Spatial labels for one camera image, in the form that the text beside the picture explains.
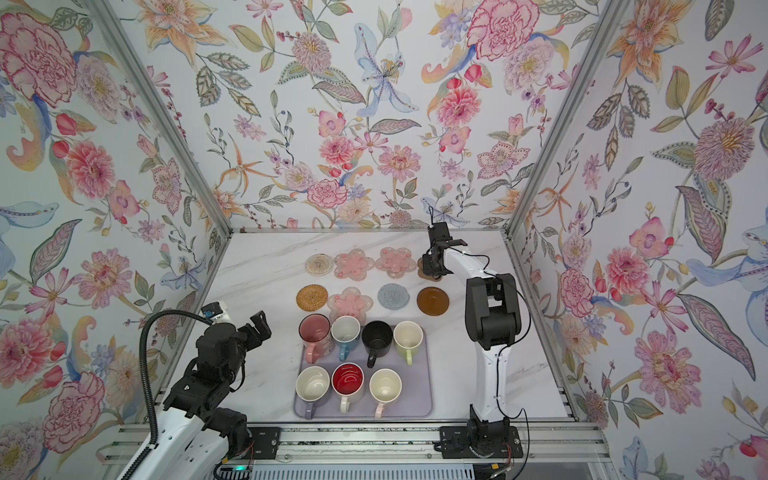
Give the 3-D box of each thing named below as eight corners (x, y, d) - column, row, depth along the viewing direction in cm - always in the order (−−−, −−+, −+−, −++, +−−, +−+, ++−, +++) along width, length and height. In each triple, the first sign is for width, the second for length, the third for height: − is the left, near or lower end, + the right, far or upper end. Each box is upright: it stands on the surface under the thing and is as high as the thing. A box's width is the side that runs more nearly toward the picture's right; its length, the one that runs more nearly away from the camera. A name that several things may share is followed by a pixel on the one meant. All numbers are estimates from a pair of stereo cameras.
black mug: (370, 372, 87) (368, 360, 79) (352, 350, 91) (350, 337, 83) (397, 349, 91) (399, 335, 84) (380, 329, 95) (379, 315, 88)
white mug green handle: (385, 359, 89) (385, 345, 81) (400, 331, 95) (401, 316, 87) (409, 372, 87) (411, 359, 79) (423, 342, 92) (426, 327, 85)
